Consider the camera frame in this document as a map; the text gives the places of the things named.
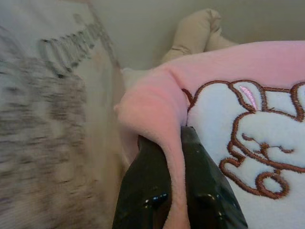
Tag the pink bunny pillow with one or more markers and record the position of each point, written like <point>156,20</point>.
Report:
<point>214,66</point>

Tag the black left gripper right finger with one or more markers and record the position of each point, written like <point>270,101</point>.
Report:
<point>205,190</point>

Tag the beige plush toy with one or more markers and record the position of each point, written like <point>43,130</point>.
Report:
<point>190,35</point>

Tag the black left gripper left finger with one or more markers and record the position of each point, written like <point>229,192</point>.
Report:
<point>143,190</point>

